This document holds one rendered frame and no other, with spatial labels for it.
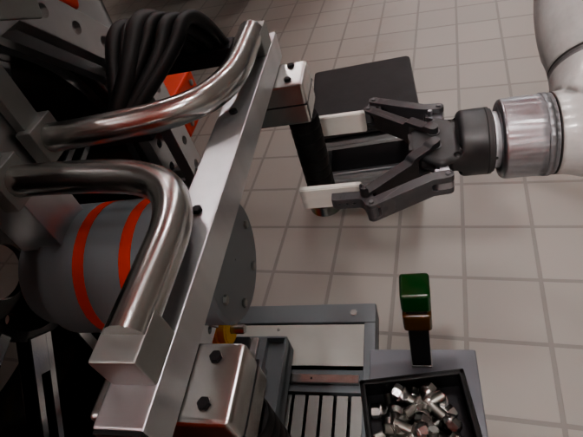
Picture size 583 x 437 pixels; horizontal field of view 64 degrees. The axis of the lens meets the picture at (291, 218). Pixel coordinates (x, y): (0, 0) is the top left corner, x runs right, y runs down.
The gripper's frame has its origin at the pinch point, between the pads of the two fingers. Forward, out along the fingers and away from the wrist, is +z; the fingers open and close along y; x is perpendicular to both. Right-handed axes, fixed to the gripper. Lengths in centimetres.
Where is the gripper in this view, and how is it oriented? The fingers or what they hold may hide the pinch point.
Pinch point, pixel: (317, 159)
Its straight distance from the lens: 58.4
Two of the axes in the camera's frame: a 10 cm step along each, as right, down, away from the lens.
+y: 1.3, -7.3, 6.7
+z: -9.6, 0.7, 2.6
